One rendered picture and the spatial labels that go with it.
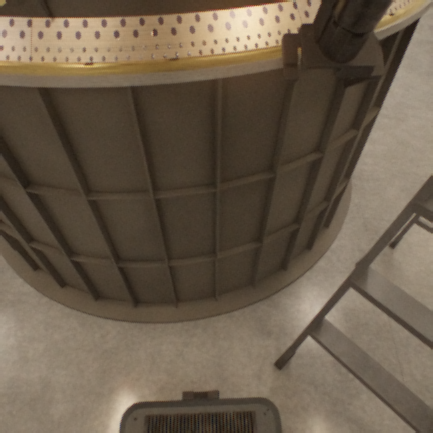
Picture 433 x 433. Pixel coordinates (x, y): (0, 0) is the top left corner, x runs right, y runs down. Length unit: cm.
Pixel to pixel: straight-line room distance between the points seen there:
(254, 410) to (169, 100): 98
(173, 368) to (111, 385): 26
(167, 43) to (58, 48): 21
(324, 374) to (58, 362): 114
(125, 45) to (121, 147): 26
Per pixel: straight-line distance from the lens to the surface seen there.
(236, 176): 100
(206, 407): 124
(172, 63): 72
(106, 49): 75
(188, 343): 156
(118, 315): 164
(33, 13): 83
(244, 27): 78
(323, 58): 51
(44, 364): 170
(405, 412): 133
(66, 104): 85
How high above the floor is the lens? 148
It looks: 51 degrees down
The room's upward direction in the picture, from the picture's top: straight up
